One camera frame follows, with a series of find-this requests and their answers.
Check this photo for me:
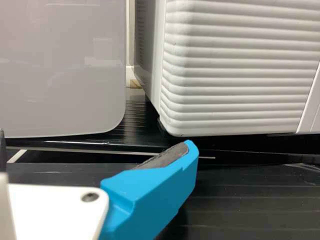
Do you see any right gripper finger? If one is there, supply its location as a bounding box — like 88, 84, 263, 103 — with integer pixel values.
98, 139, 200, 240

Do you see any incubator door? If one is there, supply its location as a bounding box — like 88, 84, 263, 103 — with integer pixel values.
159, 0, 320, 138

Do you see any black platform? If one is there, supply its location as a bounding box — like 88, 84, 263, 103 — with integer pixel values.
0, 161, 320, 240
4, 98, 320, 166

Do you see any white box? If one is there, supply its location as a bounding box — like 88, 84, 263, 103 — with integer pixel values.
0, 0, 127, 139

